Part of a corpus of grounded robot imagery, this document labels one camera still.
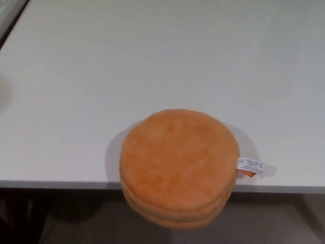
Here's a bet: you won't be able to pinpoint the orange plush round plate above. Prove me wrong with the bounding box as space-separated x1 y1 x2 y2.
119 108 265 228

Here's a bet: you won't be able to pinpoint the grey adjacent table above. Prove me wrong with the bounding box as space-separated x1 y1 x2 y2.
0 0 19 30

